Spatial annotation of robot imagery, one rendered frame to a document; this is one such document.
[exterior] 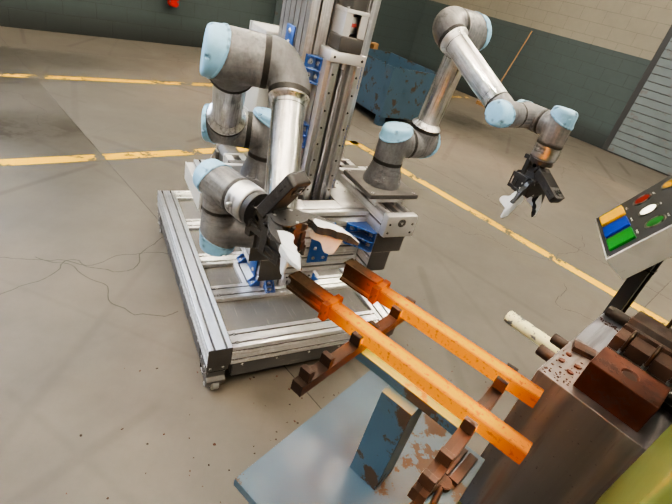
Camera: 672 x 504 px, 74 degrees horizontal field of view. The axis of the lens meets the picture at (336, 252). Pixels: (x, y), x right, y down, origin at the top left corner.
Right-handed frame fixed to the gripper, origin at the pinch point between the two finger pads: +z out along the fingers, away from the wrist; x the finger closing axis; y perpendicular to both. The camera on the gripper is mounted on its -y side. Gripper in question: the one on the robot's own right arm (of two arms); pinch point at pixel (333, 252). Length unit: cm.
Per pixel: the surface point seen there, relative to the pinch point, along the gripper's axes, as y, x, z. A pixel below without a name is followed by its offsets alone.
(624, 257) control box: 8, -88, 37
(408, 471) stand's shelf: 35.5, -4.9, 26.9
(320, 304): 10.4, 0.8, 0.9
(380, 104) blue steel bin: 90, -431, -271
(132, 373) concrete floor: 109, -7, -77
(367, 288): 10.6, -11.1, 2.7
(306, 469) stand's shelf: 35.8, 9.7, 13.7
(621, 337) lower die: 7, -41, 44
